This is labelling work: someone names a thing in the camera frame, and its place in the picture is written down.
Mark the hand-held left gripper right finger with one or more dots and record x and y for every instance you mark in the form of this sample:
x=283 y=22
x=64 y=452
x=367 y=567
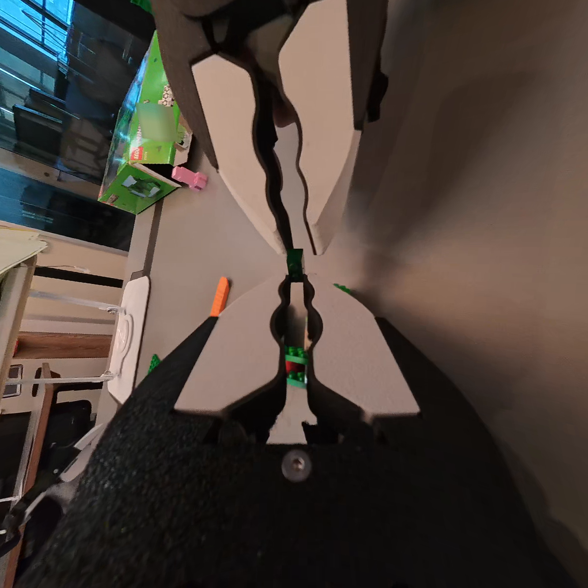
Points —
x=363 y=363

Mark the dark green lego brick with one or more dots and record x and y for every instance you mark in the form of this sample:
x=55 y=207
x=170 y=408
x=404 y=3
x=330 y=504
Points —
x=294 y=264

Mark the green lego set box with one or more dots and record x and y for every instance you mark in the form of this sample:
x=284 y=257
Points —
x=156 y=92

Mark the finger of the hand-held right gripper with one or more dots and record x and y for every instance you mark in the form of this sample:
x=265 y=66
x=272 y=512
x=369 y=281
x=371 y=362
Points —
x=225 y=119
x=326 y=115

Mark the person's right hand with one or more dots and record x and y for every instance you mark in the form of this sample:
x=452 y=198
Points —
x=284 y=112

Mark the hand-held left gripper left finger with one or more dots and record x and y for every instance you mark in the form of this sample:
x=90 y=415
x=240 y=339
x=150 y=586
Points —
x=229 y=363

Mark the wooden side table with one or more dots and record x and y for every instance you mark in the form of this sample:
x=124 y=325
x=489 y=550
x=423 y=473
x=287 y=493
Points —
x=59 y=344

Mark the pink lego pig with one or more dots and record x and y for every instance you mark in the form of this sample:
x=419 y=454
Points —
x=190 y=178

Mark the green and grey lego build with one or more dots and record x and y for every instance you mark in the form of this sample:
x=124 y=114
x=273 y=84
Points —
x=296 y=367

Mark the orange brick separator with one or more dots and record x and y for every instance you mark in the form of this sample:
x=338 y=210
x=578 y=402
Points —
x=219 y=298

